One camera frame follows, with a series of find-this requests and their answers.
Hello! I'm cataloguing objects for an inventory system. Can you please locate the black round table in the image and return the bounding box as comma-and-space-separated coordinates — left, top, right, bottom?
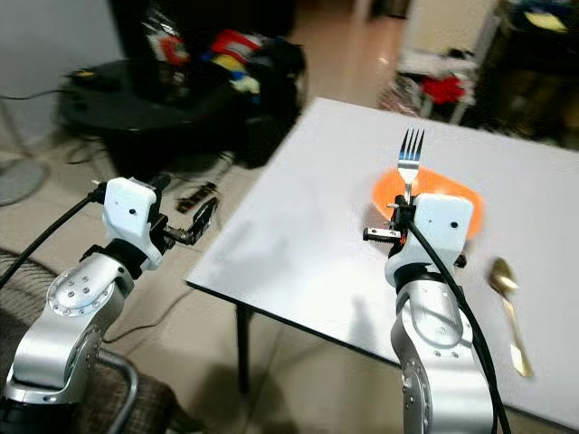
56, 58, 307, 182

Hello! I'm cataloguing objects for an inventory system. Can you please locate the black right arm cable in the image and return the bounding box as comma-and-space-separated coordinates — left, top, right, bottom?
403, 217, 513, 434

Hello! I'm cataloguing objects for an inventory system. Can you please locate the red cloth item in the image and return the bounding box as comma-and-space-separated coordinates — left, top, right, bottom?
420, 74, 469, 106

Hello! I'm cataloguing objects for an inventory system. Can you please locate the dark cabinet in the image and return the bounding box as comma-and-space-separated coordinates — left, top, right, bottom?
473, 0, 579, 152

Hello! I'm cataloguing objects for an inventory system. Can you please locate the yellow and white toy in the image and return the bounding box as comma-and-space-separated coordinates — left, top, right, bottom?
217, 54, 265, 94

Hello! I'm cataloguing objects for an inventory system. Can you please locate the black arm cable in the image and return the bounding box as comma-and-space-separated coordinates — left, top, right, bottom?
403, 217, 513, 434
0, 192, 109, 288

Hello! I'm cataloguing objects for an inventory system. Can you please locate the clear snack bag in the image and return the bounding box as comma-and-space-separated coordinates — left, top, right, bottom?
147, 7, 193, 66

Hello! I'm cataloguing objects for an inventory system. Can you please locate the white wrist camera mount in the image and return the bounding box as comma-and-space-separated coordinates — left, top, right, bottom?
103, 176, 169, 269
384, 192, 477, 288

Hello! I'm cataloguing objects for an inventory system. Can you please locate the yellow item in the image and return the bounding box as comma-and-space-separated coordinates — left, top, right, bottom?
524, 8, 573, 33

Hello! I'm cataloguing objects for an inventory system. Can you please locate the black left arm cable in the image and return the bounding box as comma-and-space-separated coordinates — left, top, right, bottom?
0, 192, 109, 288

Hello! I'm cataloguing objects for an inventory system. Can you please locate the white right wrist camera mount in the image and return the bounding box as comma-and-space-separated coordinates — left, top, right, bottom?
384, 192, 477, 288

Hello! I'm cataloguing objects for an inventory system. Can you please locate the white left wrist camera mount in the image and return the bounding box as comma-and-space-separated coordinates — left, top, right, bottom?
103, 176, 169, 269

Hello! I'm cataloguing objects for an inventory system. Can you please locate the black bag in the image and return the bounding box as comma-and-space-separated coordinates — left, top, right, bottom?
252, 40, 310, 123

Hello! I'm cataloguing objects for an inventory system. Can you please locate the white square table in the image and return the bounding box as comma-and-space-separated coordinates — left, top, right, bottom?
186, 96, 579, 433

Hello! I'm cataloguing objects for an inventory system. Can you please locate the orange plate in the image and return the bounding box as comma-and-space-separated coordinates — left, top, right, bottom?
372, 165, 486, 243

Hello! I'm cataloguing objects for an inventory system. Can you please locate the thin black wall cable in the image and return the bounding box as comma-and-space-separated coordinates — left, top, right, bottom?
0, 87, 66, 102

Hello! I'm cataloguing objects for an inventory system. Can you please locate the black power strip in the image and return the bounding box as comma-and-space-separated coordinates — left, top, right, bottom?
176, 182, 218, 212

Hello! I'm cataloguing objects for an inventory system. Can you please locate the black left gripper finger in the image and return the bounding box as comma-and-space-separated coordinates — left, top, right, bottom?
188, 196, 219, 241

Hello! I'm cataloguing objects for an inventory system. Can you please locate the silver metal fork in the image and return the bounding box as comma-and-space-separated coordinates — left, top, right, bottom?
396, 127, 429, 205

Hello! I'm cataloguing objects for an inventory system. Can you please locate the gold spoon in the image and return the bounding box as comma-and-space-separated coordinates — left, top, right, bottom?
488, 257, 536, 380

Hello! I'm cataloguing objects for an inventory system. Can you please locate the black table leg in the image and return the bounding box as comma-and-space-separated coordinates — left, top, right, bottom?
233, 305, 256, 395

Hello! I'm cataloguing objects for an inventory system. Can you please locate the white fan base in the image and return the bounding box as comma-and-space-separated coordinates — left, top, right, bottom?
0, 157, 39, 208

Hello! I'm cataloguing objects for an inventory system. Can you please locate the red and white package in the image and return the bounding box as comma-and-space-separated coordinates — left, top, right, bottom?
209, 28, 265, 70

